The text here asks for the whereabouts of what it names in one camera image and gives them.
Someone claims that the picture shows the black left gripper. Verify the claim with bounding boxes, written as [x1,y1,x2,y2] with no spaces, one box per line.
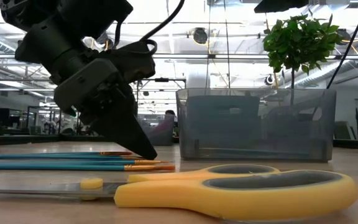
[53,58,158,161]

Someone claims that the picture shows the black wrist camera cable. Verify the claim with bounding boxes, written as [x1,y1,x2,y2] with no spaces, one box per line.
[113,0,186,47]

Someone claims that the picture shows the teal plastic bin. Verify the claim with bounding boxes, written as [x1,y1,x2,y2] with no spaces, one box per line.
[187,95,260,150]

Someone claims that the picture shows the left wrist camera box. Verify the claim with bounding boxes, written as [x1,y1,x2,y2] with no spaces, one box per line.
[113,39,158,84]

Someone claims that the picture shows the green potted plant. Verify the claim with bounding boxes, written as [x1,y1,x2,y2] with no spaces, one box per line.
[262,14,344,106]

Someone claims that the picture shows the grey translucent plastic bin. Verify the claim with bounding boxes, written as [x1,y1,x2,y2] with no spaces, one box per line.
[175,88,337,163]
[137,113,177,146]

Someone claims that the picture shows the thin dark slanted cable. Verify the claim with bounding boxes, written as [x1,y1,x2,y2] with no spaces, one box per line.
[326,0,358,90]

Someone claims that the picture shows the yellow handled scissors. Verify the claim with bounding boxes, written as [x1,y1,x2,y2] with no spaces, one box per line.
[0,164,358,222]

